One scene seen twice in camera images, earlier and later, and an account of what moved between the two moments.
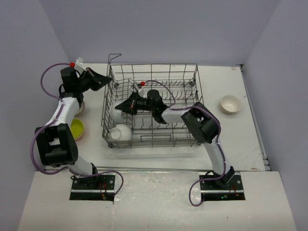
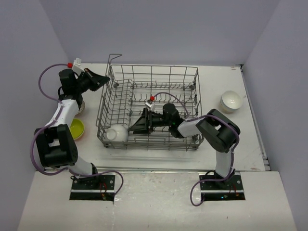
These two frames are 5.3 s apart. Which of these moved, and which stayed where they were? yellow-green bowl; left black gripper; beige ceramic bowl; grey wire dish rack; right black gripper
Moved: right black gripper
Stayed: beige ceramic bowl; yellow-green bowl; grey wire dish rack; left black gripper
